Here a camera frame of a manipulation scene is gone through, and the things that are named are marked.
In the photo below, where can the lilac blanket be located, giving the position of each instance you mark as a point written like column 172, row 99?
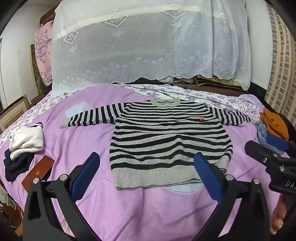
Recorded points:
column 81, row 139

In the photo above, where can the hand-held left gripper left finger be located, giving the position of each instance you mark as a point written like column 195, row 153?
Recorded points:
column 84, row 176

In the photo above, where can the person's right hand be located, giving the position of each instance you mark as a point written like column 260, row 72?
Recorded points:
column 277, row 217

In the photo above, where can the light blue garment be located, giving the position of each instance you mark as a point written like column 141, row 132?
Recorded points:
column 262, row 135

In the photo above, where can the navy garment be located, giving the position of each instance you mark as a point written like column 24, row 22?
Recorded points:
column 16, row 166

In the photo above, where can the white folded cloth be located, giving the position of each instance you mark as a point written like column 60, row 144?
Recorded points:
column 167, row 80

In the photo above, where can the white knitted garment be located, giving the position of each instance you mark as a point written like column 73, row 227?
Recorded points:
column 25, row 141

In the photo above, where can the brown striped blanket stack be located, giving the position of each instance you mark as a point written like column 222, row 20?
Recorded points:
column 219, row 83

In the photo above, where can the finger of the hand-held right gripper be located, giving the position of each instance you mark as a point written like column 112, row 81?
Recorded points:
column 277, row 141
column 259, row 150

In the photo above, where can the brown flat box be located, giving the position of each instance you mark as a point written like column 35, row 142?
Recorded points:
column 38, row 172

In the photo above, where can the orange garment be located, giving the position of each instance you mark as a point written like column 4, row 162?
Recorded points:
column 275, row 125

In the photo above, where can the white lace cover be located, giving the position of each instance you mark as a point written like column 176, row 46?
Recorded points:
column 138, row 46

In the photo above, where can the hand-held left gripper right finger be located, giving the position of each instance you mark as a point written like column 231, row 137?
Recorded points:
column 208, row 178

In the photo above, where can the purple floral bedsheet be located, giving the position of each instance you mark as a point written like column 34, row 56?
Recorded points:
column 196, row 95

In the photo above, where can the black grey striped sweater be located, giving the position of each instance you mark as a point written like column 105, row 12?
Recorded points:
column 161, row 139

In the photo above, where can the pink floral cloth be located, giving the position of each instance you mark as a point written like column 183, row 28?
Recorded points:
column 42, row 46

